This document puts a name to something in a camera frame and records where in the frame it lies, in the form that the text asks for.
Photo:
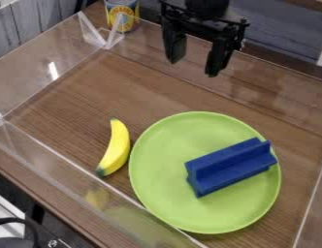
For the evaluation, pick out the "yellow and blue can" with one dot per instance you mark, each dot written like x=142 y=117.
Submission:
x=122 y=14

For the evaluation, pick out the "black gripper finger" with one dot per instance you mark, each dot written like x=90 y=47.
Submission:
x=219 y=56
x=173 y=42

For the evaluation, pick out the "yellow toy banana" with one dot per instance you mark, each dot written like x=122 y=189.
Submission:
x=118 y=149

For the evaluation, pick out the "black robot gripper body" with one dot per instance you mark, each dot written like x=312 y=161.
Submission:
x=203 y=18

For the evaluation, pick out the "clear acrylic enclosure wall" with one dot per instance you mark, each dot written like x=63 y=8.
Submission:
x=81 y=74

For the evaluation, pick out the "blue T-shaped block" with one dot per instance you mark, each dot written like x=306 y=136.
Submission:
x=228 y=166

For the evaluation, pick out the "green round plate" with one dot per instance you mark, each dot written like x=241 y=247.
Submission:
x=174 y=140

